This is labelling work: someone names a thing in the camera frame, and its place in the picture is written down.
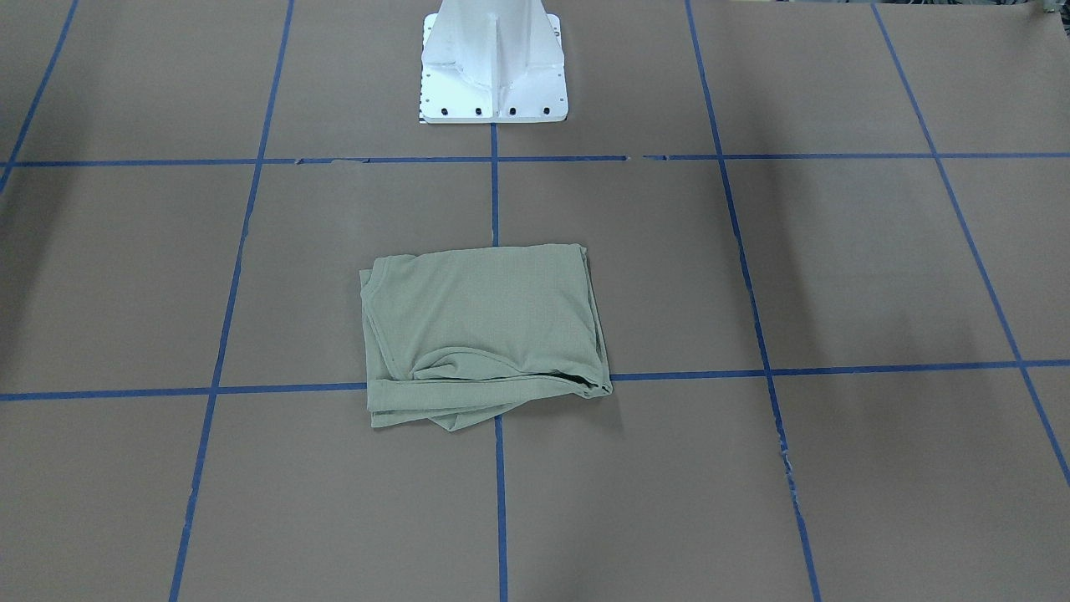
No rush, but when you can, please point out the white pedestal column with base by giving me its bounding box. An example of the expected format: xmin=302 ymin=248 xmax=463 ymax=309
xmin=418 ymin=1 xmax=569 ymax=125

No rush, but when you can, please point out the olive green long-sleeve shirt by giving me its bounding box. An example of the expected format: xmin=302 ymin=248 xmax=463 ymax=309
xmin=360 ymin=243 xmax=613 ymax=431

